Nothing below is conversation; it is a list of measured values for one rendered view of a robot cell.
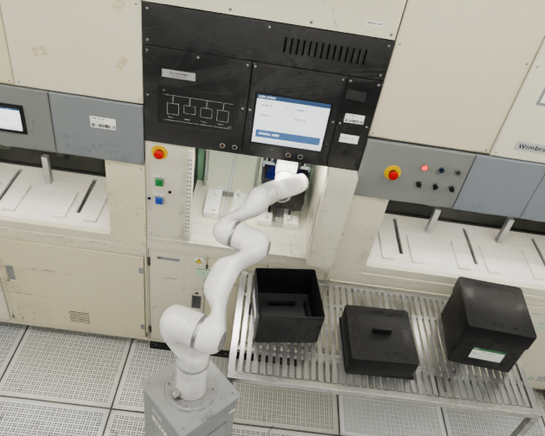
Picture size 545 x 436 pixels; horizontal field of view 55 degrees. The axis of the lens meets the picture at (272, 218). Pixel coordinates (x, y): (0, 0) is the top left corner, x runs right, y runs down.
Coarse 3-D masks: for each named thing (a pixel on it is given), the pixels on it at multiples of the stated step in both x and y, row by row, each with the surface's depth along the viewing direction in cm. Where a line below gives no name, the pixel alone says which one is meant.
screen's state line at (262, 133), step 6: (258, 132) 208; (264, 132) 208; (270, 132) 208; (276, 132) 207; (276, 138) 209; (282, 138) 209; (288, 138) 209; (294, 138) 209; (300, 138) 209; (306, 138) 208; (312, 138) 208; (318, 138) 208; (318, 144) 210
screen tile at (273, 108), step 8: (264, 104) 200; (272, 104) 200; (280, 104) 199; (272, 112) 202; (280, 112) 202; (288, 112) 202; (264, 120) 204; (272, 120) 204; (280, 120) 204; (288, 120) 204; (272, 128) 206; (280, 128) 206
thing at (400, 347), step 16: (352, 320) 226; (368, 320) 227; (384, 320) 229; (400, 320) 230; (352, 336) 220; (368, 336) 221; (384, 336) 222; (400, 336) 223; (352, 352) 213; (368, 352) 214; (384, 352) 216; (400, 352) 217; (416, 352) 218; (352, 368) 215; (368, 368) 215; (384, 368) 215; (400, 368) 215; (416, 368) 215
